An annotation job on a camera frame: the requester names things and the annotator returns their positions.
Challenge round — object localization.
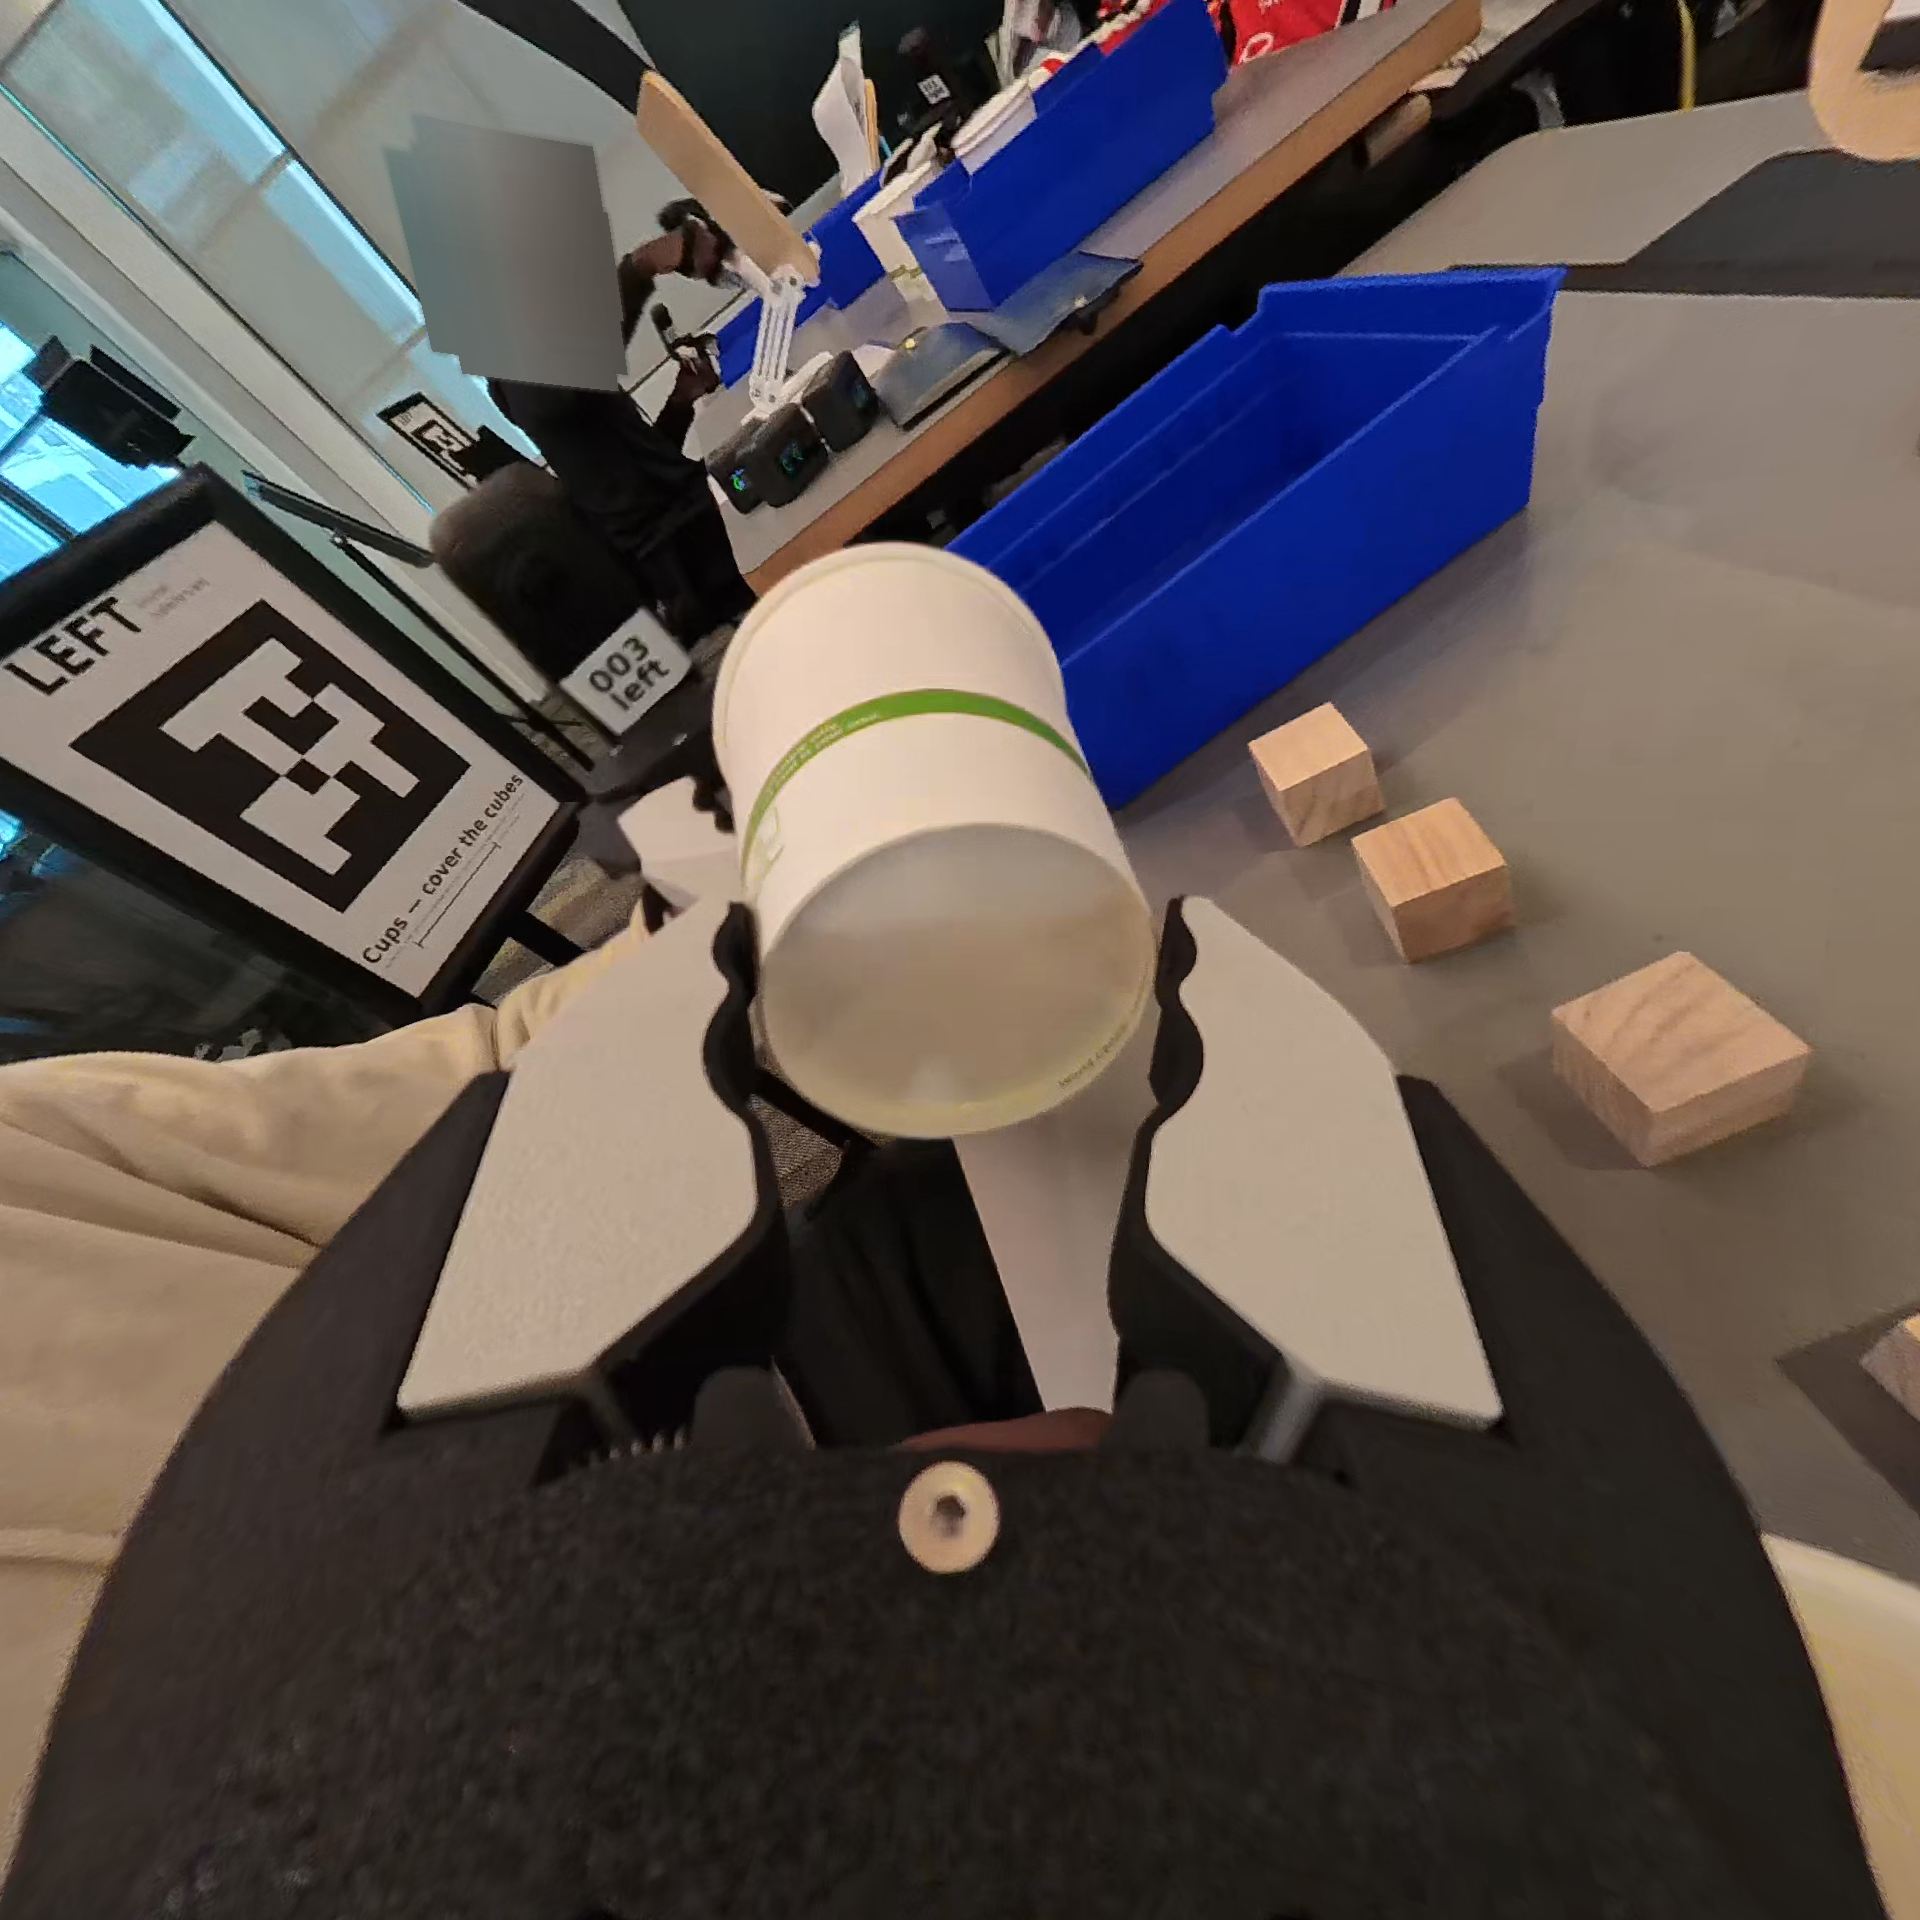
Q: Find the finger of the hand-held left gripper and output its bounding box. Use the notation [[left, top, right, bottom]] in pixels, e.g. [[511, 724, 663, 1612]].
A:
[[617, 787, 747, 911], [955, 1049, 1156, 1414]]

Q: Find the white paper sheet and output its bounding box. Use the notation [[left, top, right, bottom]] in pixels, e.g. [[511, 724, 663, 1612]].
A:
[[809, 23, 886, 166]]

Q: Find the printed marker sign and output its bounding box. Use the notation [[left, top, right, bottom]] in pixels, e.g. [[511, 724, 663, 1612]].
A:
[[374, 394, 484, 485]]

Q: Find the light wooden stand board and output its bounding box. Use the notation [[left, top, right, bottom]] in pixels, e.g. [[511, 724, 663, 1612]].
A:
[[1809, 0, 1920, 159], [636, 70, 822, 289]]

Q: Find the white paper cup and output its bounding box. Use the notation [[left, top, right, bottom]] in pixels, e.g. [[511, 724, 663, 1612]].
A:
[[710, 545, 1161, 1138]]

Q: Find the person's right forearm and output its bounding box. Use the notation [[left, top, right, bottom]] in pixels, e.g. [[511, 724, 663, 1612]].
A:
[[1758, 1529, 1920, 1920]]

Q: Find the black metal rod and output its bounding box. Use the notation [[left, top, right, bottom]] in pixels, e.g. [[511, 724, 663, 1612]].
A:
[[241, 471, 442, 569]]

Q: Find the dark rounded chair back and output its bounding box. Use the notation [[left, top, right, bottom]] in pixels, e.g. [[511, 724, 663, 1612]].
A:
[[433, 462, 607, 649]]

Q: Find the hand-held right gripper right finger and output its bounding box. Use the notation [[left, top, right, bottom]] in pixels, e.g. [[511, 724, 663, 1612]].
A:
[[1111, 897, 1503, 1466]]

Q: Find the dark blue pouch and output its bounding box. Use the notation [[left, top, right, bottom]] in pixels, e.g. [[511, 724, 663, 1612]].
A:
[[871, 319, 1011, 431], [982, 247, 1146, 357]]

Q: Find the black action camera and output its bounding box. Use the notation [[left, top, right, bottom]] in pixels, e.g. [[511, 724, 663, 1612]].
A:
[[796, 347, 884, 454], [703, 402, 833, 517]]

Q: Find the wood-edged grey table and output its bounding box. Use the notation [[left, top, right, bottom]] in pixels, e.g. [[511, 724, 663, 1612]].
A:
[[737, 0, 1487, 595]]

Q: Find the blue plastic bin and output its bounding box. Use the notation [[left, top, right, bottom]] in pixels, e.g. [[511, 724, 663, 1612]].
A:
[[718, 162, 903, 362], [943, 268, 1567, 812], [895, 0, 1230, 308]]

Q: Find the white tablet stand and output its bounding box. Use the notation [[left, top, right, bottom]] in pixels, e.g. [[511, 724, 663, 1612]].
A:
[[743, 262, 825, 426]]

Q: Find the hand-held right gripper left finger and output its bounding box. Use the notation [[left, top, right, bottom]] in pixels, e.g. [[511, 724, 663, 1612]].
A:
[[394, 900, 789, 1449]]

